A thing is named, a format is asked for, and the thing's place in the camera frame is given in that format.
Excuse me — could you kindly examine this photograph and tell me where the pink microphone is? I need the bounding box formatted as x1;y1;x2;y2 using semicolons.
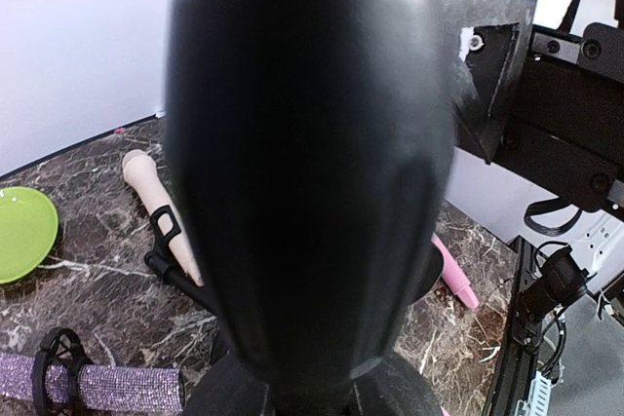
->
432;234;480;310

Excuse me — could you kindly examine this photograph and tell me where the black tripod mic stand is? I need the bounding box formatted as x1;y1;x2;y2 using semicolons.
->
31;327;93;415

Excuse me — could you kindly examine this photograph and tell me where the green plate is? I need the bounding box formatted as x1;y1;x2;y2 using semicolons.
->
1;186;59;284

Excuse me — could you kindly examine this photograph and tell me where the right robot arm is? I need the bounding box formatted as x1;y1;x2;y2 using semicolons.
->
512;198;623;347

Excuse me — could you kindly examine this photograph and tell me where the black stand holding beige mic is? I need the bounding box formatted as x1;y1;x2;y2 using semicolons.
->
143;205;230;359

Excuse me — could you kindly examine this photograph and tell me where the purple glitter microphone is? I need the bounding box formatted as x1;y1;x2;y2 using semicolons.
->
1;353;185;413

